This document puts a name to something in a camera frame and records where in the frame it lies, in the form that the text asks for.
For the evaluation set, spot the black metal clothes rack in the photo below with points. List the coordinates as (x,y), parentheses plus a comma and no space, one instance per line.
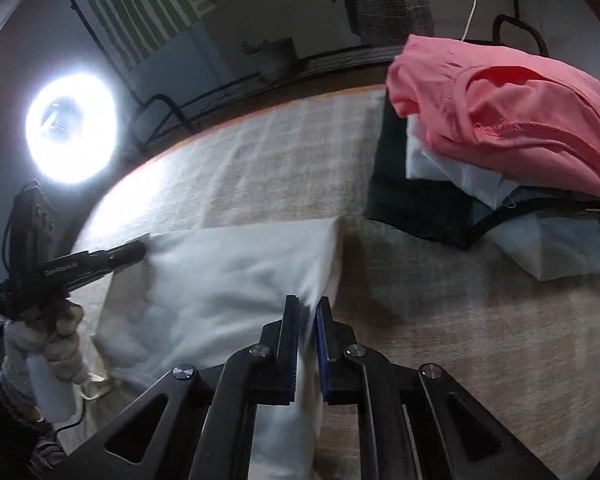
(340,57)

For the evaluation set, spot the dark green folded garment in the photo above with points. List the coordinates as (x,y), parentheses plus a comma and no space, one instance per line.
(415,210)

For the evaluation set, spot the pink folded garment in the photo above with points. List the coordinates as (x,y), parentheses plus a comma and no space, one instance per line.
(505,110)

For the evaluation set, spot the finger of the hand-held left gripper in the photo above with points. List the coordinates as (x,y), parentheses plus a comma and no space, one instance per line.
(127,252)

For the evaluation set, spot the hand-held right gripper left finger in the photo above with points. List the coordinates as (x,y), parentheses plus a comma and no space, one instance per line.
(292,340)

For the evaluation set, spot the plaid grey coat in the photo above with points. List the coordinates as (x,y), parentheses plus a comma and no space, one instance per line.
(390,5)

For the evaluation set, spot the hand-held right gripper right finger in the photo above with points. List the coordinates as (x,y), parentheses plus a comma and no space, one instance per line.
(324,350)

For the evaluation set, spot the green striped wall hanging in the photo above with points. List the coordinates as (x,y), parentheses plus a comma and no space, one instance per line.
(130,10)

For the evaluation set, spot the potted plant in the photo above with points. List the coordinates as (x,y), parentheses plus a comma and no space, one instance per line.
(277,62)

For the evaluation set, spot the grey folded garment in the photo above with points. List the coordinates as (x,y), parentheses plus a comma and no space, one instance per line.
(555,245)

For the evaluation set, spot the person's left hand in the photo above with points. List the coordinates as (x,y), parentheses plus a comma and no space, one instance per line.
(62,345)

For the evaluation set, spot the white folded garment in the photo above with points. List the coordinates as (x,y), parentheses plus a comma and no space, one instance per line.
(445,170)

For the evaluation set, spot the phone holder clamp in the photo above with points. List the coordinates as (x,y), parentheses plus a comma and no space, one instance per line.
(55,120)

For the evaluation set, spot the person's left forearm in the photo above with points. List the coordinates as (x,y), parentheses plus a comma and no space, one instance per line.
(47,452)

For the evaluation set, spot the white camisole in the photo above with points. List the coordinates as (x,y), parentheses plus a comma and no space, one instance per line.
(220,270)

